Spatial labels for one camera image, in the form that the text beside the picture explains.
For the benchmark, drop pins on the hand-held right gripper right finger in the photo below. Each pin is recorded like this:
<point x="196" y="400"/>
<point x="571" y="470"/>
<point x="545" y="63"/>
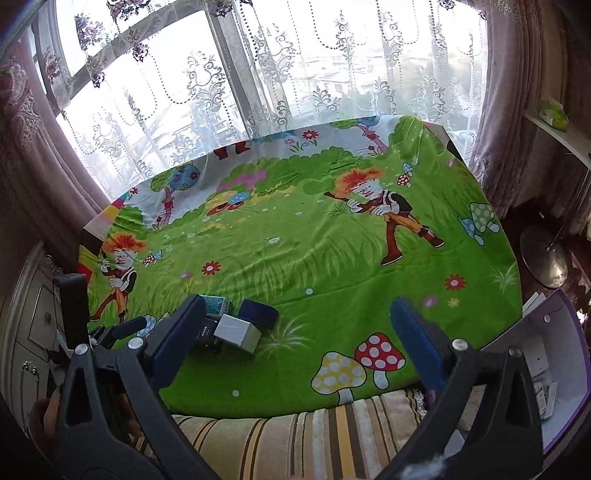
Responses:
<point x="420" y="344"/>

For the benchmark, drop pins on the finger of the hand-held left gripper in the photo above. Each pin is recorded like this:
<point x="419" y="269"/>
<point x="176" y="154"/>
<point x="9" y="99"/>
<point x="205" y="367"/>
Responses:
<point x="122" y="331"/>

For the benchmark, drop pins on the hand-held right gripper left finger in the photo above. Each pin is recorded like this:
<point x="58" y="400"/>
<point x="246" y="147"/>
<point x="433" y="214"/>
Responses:
<point x="178" y="341"/>

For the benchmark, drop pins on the purple storage box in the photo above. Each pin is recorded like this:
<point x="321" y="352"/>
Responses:
<point x="563" y="350"/>

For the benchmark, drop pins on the person's left hand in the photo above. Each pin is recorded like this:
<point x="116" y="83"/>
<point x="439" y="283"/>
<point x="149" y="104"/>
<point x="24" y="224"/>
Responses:
<point x="44" y="410"/>

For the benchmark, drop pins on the cream carved dresser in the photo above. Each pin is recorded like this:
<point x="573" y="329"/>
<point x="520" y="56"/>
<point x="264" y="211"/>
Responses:
<point x="34" y="323"/>

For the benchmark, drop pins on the teal box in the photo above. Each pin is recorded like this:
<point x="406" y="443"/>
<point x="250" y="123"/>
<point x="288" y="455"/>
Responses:
<point x="218" y="305"/>

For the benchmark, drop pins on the white cube box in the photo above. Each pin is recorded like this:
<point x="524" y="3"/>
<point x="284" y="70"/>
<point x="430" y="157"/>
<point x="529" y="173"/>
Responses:
<point x="238" y="334"/>

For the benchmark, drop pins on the dark blue box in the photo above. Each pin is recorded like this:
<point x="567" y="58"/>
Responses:
<point x="258" y="314"/>

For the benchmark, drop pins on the green cartoon printed cloth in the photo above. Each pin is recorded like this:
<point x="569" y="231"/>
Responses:
<point x="323" y="258"/>

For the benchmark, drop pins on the striped plush cushion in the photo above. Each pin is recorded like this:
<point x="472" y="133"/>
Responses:
<point x="300" y="443"/>

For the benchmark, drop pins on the pink drape curtain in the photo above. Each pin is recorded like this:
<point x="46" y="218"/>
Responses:
<point x="521" y="101"/>
<point x="37" y="152"/>

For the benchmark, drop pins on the green object on shelf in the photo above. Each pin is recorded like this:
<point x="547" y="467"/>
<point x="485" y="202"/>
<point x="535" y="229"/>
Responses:
<point x="553" y="114"/>

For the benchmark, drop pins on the white lace curtain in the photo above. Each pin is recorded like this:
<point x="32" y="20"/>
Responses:
<point x="286" y="78"/>

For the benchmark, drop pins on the white wall shelf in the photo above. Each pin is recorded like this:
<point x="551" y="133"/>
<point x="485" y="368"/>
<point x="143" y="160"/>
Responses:
<point x="568" y="136"/>

